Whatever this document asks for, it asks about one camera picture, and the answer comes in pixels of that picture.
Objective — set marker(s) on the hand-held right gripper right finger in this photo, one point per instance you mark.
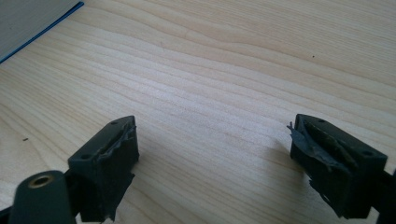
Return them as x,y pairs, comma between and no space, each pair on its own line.
348,183

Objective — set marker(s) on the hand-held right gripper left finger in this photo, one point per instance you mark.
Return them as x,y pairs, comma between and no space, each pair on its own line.
102,174

